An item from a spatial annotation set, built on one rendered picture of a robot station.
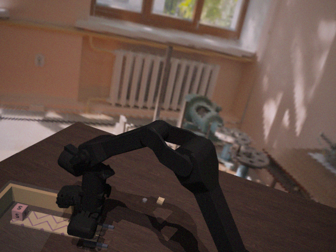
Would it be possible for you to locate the tan square block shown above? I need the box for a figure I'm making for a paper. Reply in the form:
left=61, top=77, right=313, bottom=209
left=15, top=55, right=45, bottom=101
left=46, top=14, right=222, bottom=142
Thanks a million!
left=156, top=197, right=165, bottom=205

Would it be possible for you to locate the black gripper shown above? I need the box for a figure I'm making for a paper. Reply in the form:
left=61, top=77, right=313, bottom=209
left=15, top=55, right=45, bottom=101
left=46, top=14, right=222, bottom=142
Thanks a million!
left=67, top=184, right=111, bottom=239

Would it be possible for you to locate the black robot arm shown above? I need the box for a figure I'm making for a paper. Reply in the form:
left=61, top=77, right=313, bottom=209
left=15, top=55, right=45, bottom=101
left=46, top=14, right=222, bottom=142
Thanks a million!
left=56, top=120, right=249, bottom=252

